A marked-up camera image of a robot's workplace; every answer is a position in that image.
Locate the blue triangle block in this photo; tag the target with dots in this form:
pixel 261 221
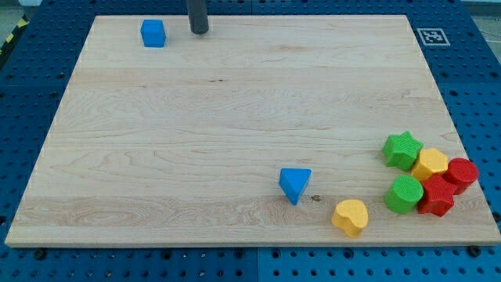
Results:
pixel 293 182

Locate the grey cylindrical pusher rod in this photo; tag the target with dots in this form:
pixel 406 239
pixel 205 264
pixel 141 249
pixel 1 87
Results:
pixel 198 17

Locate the red cylinder block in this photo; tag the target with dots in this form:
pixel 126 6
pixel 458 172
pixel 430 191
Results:
pixel 462 173

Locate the green cylinder block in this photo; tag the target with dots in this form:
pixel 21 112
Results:
pixel 404 194

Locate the blue cube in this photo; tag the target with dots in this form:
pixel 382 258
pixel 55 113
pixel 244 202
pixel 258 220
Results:
pixel 153 33

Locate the green star block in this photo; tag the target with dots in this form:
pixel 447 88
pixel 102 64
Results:
pixel 401 151

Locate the yellow heart block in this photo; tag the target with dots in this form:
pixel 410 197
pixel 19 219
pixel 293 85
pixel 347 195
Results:
pixel 351 216

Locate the red star block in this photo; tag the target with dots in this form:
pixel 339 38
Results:
pixel 438 196

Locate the yellow black hazard tape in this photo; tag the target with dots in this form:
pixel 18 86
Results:
pixel 14 36

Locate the wooden board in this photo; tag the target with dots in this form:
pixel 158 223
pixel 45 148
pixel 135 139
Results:
pixel 182 146

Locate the yellow hexagon block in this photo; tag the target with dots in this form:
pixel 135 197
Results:
pixel 428 163

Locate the white fiducial marker tag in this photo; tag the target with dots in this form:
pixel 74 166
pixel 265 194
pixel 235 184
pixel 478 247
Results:
pixel 431 36

